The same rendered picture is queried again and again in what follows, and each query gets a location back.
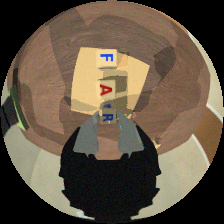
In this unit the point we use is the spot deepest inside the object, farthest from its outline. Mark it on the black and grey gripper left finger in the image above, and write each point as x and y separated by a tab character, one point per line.
81	143

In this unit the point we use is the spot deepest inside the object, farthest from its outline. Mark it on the tan flat mat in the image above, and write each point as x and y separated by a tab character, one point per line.
130	75

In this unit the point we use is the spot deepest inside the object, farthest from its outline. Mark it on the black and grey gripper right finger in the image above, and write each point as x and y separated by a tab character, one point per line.
134	141

